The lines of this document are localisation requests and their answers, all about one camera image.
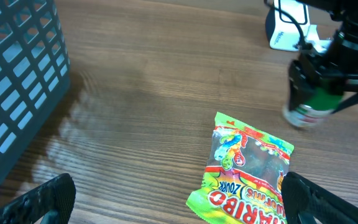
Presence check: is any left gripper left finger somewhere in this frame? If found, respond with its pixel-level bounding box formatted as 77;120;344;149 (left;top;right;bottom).
0;173;76;224

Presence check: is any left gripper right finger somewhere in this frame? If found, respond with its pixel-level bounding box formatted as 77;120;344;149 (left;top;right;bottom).
281;172;358;224

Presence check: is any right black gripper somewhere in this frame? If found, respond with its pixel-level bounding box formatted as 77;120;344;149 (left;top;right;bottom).
288;47;358;114

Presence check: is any green lid jar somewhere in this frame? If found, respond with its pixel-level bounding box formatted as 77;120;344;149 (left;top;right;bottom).
282;86;343;128

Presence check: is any Haribo gummy candy bag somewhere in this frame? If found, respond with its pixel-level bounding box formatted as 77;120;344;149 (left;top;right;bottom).
186;112;294;224

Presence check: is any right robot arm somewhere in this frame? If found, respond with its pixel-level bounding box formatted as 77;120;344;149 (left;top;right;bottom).
288;0;358;113

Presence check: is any white barcode scanner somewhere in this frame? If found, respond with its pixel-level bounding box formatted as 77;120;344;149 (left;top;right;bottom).
265;0;310;52

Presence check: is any grey plastic mesh basket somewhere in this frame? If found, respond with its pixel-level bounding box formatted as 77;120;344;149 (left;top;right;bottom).
0;0;70;185

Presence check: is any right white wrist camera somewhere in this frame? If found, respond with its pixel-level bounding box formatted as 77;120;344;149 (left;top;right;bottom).
305;25;332;54

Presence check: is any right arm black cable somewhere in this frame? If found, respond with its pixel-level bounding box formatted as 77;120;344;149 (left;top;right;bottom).
263;0;310;50

